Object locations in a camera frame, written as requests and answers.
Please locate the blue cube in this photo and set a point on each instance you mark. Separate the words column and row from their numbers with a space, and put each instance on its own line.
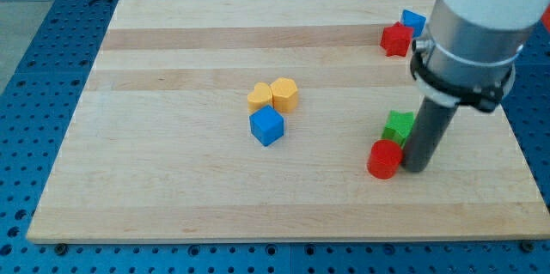
column 266, row 125

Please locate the green star block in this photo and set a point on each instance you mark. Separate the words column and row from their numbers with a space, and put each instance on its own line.
column 398, row 126

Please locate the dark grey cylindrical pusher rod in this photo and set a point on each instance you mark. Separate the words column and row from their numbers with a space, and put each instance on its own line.
column 431, row 123

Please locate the red star block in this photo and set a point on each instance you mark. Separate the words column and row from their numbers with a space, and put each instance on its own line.
column 396, row 39

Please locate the blue block at back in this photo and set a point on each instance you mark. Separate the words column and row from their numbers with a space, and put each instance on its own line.
column 412, row 19

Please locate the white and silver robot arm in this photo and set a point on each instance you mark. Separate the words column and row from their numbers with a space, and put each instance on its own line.
column 466, row 54

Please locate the yellow hexagon block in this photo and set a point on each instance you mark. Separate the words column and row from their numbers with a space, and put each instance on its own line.
column 285, row 94

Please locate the light wooden board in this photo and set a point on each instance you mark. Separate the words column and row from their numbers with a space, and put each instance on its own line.
column 159, row 148

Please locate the red cylinder block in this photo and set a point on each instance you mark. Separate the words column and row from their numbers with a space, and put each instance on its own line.
column 384, row 159

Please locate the yellow heart block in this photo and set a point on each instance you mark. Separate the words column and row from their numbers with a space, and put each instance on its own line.
column 261, row 96

